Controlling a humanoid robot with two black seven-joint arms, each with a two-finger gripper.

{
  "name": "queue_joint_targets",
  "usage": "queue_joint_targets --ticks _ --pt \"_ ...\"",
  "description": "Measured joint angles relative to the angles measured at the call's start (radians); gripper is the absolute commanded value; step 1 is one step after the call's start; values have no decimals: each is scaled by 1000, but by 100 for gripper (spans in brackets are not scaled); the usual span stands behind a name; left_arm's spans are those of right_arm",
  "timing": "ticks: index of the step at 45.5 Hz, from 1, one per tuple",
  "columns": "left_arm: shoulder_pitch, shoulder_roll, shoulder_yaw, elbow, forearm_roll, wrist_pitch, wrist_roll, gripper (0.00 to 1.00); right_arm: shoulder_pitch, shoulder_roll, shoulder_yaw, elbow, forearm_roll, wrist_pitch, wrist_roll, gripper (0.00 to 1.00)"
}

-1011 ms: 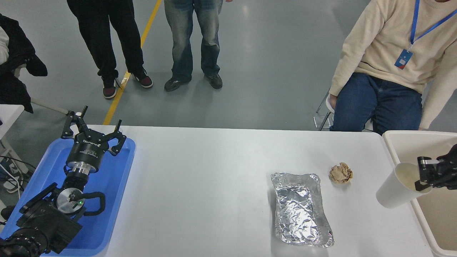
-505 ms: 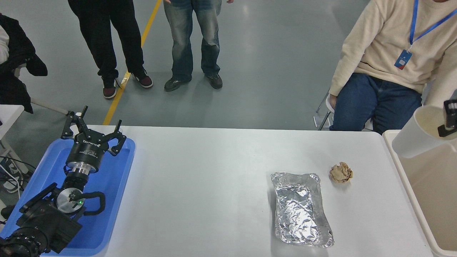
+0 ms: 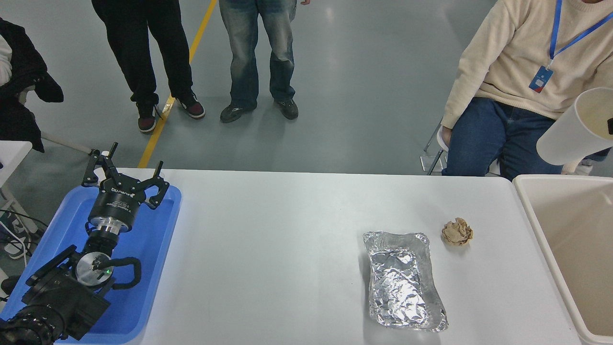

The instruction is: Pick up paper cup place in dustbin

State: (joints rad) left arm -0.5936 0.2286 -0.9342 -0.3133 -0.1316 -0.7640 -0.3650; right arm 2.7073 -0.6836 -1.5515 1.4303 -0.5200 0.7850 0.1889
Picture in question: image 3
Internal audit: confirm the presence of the white metal bar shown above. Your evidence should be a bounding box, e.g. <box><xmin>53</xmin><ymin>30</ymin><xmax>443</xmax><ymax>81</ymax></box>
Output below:
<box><xmin>41</xmin><ymin>133</ymin><xmax>94</xmax><ymax>154</ymax></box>

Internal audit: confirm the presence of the person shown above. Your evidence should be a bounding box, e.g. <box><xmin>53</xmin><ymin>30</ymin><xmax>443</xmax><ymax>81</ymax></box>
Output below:
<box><xmin>440</xmin><ymin>0</ymin><xmax>613</xmax><ymax>181</ymax></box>
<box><xmin>91</xmin><ymin>0</ymin><xmax>206</xmax><ymax>134</ymax></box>
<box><xmin>0</xmin><ymin>18</ymin><xmax>65</xmax><ymax>153</ymax></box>
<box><xmin>218</xmin><ymin>0</ymin><xmax>312</xmax><ymax>123</ymax></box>

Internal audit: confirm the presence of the blue plastic tray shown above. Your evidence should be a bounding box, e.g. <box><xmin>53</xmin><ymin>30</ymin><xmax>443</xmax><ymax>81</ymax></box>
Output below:
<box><xmin>0</xmin><ymin>184</ymin><xmax>182</xmax><ymax>345</ymax></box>

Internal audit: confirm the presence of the white paper cup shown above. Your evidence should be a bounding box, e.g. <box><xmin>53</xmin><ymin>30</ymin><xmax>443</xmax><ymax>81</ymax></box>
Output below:
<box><xmin>536</xmin><ymin>87</ymin><xmax>613</xmax><ymax>166</ymax></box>

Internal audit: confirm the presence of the white metal chair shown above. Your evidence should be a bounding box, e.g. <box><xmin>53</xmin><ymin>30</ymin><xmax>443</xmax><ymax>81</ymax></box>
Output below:
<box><xmin>420</xmin><ymin>120</ymin><xmax>455</xmax><ymax>176</ymax></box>

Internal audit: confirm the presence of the blue lanyard with badge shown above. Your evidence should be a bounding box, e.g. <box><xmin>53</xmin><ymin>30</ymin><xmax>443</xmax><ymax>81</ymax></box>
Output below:
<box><xmin>529</xmin><ymin>0</ymin><xmax>613</xmax><ymax>93</ymax></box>

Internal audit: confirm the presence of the crinkled foil tray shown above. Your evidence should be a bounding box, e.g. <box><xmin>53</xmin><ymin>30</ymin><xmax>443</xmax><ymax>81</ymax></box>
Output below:
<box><xmin>363</xmin><ymin>231</ymin><xmax>449</xmax><ymax>332</ymax></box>

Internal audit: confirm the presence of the crumpled tan paper ball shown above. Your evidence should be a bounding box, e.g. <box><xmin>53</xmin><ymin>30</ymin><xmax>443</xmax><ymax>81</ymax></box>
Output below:
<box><xmin>441</xmin><ymin>218</ymin><xmax>474</xmax><ymax>247</ymax></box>

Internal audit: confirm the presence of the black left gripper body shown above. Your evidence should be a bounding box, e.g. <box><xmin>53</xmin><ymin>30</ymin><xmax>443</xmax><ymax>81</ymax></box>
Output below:
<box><xmin>89</xmin><ymin>177</ymin><xmax>147</xmax><ymax>230</ymax></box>

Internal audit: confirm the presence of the grey white sneaker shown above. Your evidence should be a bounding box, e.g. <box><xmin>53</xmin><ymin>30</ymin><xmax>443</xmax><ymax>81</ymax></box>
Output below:
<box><xmin>0</xmin><ymin>213</ymin><xmax>32</xmax><ymax>259</ymax></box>

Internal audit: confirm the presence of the black cable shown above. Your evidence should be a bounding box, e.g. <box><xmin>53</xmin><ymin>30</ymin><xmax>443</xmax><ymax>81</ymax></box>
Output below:
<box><xmin>0</xmin><ymin>208</ymin><xmax>48</xmax><ymax>240</ymax></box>

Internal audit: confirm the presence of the large pale bin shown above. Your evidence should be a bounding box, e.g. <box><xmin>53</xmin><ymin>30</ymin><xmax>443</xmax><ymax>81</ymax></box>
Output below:
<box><xmin>513</xmin><ymin>174</ymin><xmax>613</xmax><ymax>345</ymax></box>

